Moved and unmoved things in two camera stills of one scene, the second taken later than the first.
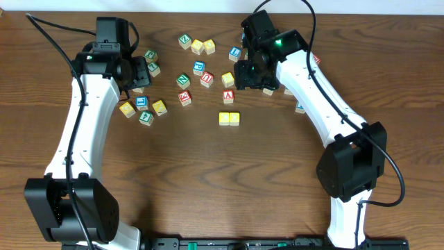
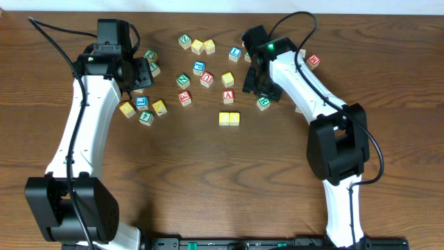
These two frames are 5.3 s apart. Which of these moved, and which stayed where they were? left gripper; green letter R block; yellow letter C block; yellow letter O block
Moved: green letter R block
Stayed: yellow letter C block; left gripper; yellow letter O block
